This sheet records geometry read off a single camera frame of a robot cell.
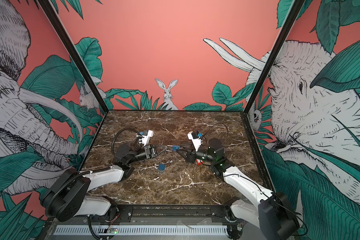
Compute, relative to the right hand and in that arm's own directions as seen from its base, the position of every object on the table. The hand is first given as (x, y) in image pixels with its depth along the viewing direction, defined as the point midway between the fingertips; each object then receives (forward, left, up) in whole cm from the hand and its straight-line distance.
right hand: (177, 150), depth 71 cm
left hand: (-1, +5, +3) cm, 6 cm away
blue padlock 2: (+1, +1, +1) cm, 2 cm away
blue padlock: (+2, +11, -24) cm, 26 cm away
